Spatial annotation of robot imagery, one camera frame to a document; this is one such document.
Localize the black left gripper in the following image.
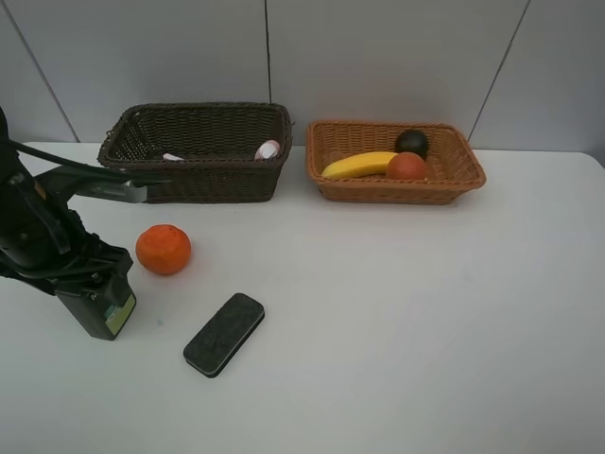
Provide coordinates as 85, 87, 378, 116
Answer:
1, 207, 132, 296

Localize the dark green pump bottle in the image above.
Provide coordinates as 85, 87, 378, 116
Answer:
56, 276, 136, 341

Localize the yellow banana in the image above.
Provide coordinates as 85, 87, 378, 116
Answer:
321, 151, 397, 179

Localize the red yellow peach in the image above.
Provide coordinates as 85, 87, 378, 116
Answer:
386, 152, 427, 181

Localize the dark avocado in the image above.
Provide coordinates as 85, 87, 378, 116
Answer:
394, 130, 429, 160

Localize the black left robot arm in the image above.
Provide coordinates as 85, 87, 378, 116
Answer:
1, 120, 132, 306

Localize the orange tangerine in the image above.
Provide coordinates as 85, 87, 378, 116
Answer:
135, 224, 192, 276

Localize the black whiteboard eraser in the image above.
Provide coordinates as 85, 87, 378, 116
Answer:
183, 293, 266, 378

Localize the dark brown wicker basket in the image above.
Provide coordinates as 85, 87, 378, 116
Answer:
97, 102, 292, 204

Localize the pink white small bottle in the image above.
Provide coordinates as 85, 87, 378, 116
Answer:
254, 139, 281, 161

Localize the light brown wicker basket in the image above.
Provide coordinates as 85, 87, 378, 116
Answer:
306, 120, 486, 205

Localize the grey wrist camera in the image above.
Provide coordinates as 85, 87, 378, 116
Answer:
36, 166, 147, 203

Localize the black cable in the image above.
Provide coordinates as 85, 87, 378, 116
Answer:
0, 136, 174, 186

